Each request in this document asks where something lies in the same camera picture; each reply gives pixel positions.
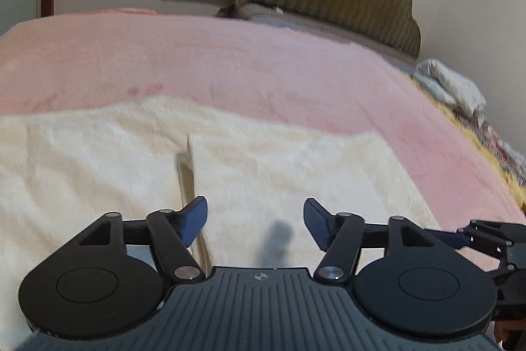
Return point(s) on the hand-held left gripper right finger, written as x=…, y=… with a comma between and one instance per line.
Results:
x=316, y=223

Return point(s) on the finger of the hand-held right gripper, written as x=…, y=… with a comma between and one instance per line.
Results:
x=454, y=240
x=497, y=236

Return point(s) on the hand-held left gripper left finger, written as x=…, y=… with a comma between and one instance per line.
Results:
x=193, y=219

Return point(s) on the cream towel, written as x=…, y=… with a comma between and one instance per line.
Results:
x=102, y=170

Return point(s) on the white crumpled cloth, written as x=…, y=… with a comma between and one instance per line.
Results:
x=450, y=83

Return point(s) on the pink bed blanket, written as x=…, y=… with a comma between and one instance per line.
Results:
x=246, y=67

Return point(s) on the grey striped pillow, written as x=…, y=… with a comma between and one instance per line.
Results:
x=263, y=11

